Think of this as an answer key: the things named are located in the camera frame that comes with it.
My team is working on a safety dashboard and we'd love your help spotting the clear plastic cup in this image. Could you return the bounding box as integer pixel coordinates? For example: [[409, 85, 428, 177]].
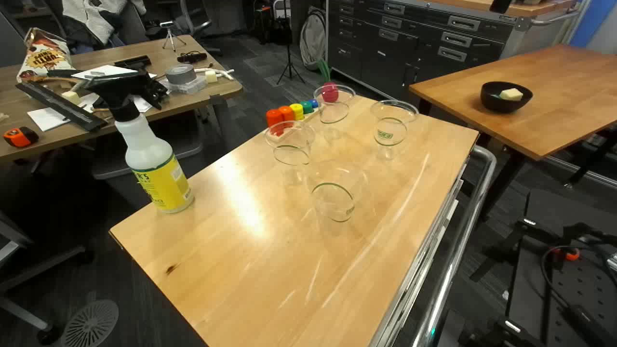
[[312, 81, 359, 129], [303, 152, 372, 237], [264, 117, 318, 185], [368, 96, 420, 162]]

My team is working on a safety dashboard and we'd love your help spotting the red toy cylinder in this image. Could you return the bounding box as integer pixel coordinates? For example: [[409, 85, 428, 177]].
[[264, 106, 285, 129]]

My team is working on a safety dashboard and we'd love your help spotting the red toy radish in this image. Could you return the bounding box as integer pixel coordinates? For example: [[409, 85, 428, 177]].
[[316, 60, 341, 104]]

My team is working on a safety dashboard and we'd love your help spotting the black floor tripod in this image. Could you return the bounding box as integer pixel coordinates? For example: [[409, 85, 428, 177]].
[[274, 0, 312, 89]]

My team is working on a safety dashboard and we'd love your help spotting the white standing fan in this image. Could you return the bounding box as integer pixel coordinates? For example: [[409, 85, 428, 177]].
[[297, 6, 332, 71]]

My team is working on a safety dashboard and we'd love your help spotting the white yellow spray bottle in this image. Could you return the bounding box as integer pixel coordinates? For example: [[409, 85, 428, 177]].
[[81, 69, 197, 216]]

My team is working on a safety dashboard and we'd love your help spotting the dark drawer tool cabinet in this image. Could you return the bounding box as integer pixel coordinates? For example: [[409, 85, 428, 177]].
[[326, 0, 584, 102]]

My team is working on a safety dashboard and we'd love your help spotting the grey round container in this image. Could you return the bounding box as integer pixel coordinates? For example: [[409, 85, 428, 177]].
[[164, 62, 199, 90]]

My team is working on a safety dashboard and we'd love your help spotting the flat black desk device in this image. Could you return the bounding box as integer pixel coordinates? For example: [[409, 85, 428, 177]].
[[176, 50, 210, 65]]

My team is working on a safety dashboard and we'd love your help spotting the small desk tripod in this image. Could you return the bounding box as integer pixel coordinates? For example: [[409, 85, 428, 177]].
[[156, 17, 189, 54]]

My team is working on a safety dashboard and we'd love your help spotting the black bowl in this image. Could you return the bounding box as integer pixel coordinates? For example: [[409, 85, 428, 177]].
[[478, 79, 536, 116]]

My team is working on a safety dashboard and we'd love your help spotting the pale yellow block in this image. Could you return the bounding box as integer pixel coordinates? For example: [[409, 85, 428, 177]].
[[498, 87, 526, 104]]

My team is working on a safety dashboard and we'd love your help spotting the office chair with jacket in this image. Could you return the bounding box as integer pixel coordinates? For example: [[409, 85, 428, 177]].
[[41, 0, 152, 54]]

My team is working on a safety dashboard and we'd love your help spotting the white paper sheet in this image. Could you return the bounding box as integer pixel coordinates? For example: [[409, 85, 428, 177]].
[[71, 64, 141, 83]]

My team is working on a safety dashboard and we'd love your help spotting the black phone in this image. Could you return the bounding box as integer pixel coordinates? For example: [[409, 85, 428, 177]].
[[488, 0, 517, 15]]

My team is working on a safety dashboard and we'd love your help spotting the long black bar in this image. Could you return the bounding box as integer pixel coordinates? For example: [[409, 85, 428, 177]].
[[16, 81, 110, 135]]

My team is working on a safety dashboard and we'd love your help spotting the white jacket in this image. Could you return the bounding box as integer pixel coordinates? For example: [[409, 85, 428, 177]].
[[60, 0, 149, 46]]

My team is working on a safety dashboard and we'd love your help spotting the grey round perforated base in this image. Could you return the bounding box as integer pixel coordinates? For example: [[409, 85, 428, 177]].
[[56, 297, 122, 347]]

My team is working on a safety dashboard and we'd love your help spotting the wooden side table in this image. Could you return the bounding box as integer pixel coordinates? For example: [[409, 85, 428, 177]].
[[409, 42, 617, 224]]

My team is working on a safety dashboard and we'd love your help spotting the small white paper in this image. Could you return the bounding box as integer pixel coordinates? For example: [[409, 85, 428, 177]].
[[25, 104, 71, 133]]

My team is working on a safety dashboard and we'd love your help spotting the chip bag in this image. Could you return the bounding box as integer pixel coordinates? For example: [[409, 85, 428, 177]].
[[16, 25, 73, 83]]

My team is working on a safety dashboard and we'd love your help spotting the small orange black tool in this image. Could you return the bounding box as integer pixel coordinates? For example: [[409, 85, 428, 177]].
[[2, 125, 41, 150]]

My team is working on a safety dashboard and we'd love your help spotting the perforated metal platform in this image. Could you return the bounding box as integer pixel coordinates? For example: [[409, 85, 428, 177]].
[[507, 249, 617, 347]]

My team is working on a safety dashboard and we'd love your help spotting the brown office desk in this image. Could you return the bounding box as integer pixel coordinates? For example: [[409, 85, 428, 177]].
[[0, 35, 245, 166]]

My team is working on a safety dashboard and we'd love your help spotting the metal cart handle bar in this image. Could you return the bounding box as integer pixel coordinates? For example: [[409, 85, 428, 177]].
[[411, 143, 499, 347]]

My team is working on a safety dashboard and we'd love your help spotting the orange clamp handle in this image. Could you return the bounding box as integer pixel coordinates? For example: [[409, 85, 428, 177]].
[[557, 245, 584, 264]]

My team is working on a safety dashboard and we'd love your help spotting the grey office chair frame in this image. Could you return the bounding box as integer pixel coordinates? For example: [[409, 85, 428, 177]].
[[0, 210, 93, 335]]

